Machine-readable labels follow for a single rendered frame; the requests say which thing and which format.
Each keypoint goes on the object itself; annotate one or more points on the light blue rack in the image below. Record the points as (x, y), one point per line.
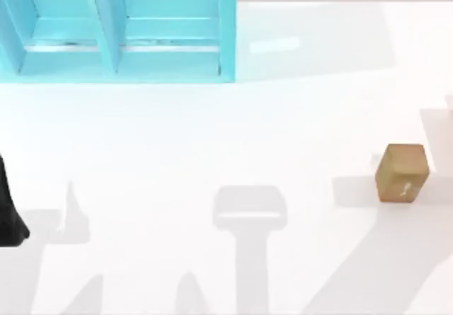
(170, 0)

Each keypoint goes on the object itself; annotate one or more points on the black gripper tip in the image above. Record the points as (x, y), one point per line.
(8, 219)

